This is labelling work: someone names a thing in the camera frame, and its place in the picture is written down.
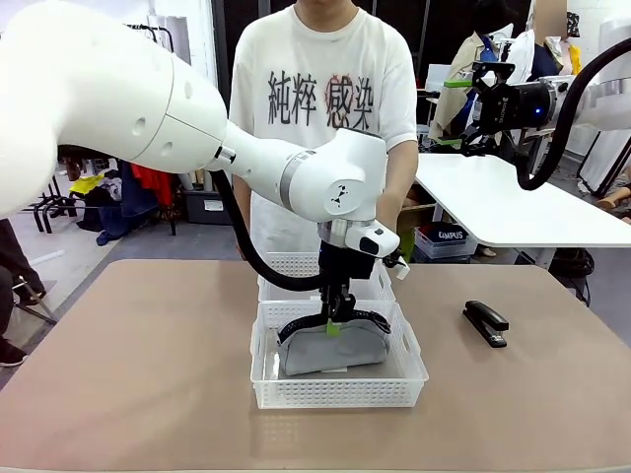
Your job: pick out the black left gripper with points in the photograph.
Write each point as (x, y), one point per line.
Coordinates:
(345, 266)

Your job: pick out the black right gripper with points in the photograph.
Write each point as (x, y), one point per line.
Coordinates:
(512, 106)

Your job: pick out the grey zippered pencil case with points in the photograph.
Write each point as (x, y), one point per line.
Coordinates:
(335, 355)

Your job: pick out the black stapler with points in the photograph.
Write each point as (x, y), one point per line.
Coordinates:
(485, 317)

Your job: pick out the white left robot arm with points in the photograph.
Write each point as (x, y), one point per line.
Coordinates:
(123, 98)

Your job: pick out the person's right forearm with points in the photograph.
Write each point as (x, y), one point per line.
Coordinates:
(244, 197)

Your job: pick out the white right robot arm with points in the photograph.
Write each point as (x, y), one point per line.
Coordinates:
(601, 106)

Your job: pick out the beige coat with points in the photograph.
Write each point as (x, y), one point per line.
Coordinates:
(461, 74)

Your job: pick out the white hanging garment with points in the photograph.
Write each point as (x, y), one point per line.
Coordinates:
(522, 54)

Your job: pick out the white perforated plastic basket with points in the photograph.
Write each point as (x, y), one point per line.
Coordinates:
(291, 263)
(340, 394)

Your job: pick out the white table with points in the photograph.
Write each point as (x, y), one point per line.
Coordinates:
(493, 207)

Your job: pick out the yellow garment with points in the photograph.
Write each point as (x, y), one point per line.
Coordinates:
(575, 56)

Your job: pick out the brown cardboard box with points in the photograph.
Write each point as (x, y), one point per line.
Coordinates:
(419, 222)

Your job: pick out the white storage crate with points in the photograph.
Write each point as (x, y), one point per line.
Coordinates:
(446, 246)

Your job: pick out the grey storage box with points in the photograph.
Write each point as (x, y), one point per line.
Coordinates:
(204, 207)

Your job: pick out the person in white t-shirt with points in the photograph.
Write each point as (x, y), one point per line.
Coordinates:
(305, 64)

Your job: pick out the black bag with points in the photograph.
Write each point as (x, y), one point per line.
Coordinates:
(572, 276)

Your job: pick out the black metal clothes rack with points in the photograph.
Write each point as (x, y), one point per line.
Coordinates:
(170, 217)

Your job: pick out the red hanging garment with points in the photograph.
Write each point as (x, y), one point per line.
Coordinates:
(153, 184)

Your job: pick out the seated person's dark trousers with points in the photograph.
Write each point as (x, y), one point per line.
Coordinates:
(15, 266)

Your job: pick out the black shoe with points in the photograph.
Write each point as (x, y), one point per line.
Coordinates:
(11, 354)

